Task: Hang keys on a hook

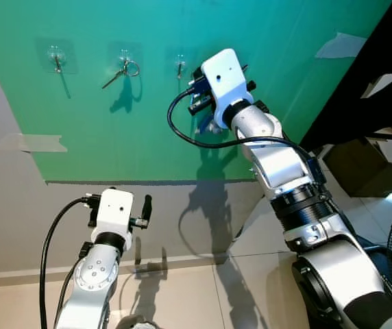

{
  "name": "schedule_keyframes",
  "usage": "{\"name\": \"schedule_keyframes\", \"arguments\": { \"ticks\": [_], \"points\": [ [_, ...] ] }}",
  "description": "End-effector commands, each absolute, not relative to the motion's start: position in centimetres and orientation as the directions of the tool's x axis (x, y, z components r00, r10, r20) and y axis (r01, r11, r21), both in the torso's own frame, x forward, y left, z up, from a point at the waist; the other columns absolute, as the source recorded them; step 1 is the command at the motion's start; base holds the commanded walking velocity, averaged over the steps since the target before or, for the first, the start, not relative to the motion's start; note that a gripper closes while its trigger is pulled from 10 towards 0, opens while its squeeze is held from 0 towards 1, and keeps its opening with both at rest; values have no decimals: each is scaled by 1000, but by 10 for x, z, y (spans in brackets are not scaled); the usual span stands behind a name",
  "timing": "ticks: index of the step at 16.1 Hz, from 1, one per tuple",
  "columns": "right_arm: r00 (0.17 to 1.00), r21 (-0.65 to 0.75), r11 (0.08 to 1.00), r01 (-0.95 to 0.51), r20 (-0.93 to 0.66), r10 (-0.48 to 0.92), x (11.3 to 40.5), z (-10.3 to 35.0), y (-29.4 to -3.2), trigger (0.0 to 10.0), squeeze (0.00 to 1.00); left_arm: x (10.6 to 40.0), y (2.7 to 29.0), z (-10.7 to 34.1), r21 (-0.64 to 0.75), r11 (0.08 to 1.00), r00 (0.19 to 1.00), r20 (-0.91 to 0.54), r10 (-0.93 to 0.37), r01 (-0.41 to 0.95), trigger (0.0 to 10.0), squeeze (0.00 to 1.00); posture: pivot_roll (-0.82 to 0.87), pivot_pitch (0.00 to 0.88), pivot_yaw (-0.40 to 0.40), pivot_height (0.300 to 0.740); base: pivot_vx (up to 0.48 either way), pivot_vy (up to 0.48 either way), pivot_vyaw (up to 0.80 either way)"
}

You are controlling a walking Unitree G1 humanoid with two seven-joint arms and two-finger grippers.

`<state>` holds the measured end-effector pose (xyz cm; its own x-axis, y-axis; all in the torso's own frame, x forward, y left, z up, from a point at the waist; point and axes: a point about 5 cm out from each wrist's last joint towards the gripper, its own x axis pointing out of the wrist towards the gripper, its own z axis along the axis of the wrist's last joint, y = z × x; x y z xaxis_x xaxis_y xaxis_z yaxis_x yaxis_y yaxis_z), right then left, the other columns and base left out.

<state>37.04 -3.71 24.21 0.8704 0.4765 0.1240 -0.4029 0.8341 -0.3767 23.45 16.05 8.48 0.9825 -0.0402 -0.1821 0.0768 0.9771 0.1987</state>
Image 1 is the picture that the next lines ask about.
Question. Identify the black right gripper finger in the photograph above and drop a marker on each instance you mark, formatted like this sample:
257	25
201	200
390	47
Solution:
197	85

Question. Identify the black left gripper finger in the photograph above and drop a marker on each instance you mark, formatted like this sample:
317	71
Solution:
146	205

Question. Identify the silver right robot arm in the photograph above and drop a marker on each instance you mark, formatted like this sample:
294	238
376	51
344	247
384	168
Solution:
278	164

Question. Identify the grey robot foot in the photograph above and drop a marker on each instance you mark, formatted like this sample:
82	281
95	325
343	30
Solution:
141	323

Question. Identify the brown cardboard box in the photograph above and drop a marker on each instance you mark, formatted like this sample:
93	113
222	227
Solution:
360	171

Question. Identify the black table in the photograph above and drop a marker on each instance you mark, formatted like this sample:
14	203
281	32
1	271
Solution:
388	41

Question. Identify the clear adhesive wall hook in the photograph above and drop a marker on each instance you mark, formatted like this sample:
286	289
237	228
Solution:
180	65
123	55
57	58

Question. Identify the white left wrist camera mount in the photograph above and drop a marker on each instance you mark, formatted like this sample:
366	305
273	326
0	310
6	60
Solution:
114	209

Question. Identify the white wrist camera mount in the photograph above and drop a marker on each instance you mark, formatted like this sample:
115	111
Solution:
223	75
114	209

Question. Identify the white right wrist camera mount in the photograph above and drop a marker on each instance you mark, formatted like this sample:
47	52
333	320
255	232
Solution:
223	75

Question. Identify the green wall board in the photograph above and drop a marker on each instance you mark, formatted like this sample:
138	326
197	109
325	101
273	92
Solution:
114	123

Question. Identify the black bin with grey frame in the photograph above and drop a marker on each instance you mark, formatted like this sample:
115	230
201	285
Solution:
391	271

